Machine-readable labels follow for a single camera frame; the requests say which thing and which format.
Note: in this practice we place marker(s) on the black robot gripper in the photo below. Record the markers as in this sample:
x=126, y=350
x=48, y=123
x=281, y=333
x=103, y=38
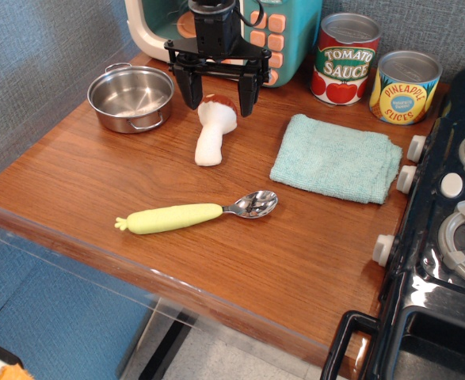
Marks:
x=218, y=26

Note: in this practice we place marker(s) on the plush white brown mushroom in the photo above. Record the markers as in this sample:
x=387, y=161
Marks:
x=218, y=117

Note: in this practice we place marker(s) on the small steel pot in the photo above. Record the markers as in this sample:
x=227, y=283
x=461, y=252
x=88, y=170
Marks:
x=131, y=99

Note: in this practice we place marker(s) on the teal toy microwave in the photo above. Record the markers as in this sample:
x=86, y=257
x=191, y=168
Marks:
x=287, y=28

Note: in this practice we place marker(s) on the folded light blue cloth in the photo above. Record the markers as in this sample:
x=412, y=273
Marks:
x=336, y=161

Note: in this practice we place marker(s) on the tomato sauce can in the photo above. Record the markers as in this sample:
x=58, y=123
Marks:
x=346, y=48

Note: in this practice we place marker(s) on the pineapple slices can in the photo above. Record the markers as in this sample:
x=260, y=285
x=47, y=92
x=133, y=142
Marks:
x=404, y=86

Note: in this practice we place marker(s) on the upper white stove knob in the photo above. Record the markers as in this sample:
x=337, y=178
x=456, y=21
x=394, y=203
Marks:
x=416, y=148

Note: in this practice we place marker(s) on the white stove knob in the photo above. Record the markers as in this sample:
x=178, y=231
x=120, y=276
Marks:
x=406, y=178
x=416, y=148
x=382, y=249

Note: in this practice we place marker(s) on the middle white stove knob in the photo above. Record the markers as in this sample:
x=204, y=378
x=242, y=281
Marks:
x=406, y=178

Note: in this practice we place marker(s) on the lower white stove knob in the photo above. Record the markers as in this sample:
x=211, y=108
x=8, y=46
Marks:
x=382, y=249

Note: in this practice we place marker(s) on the black toy stove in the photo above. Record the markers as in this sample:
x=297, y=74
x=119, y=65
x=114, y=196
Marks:
x=420, y=330

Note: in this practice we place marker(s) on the orange plush object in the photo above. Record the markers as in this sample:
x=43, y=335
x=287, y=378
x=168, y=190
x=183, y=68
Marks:
x=14, y=372

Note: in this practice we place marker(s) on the yellow handled metal spoon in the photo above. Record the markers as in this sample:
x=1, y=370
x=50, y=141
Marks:
x=252, y=206

